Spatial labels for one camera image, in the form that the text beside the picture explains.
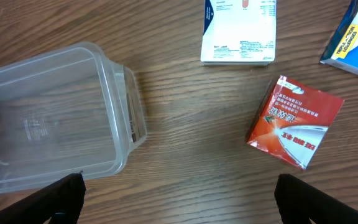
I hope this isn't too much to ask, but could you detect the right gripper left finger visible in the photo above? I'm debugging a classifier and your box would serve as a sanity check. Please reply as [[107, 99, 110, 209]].
[[0, 173, 86, 224]]

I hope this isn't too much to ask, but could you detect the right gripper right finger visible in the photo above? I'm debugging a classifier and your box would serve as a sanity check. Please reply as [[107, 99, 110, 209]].
[[274, 174, 358, 224]]

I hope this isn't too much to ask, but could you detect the white medicine box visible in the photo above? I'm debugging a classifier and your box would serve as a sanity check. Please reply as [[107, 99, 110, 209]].
[[200, 0, 277, 65]]

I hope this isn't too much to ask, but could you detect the clear plastic container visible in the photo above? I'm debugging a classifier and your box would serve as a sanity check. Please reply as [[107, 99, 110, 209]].
[[0, 42, 147, 194]]

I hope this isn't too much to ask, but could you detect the red medicine box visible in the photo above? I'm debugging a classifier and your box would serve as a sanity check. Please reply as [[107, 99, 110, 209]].
[[246, 75, 344, 170]]

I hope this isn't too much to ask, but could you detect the blue yellow lozenge box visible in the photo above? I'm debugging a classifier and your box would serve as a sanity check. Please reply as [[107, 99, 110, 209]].
[[319, 0, 358, 75]]

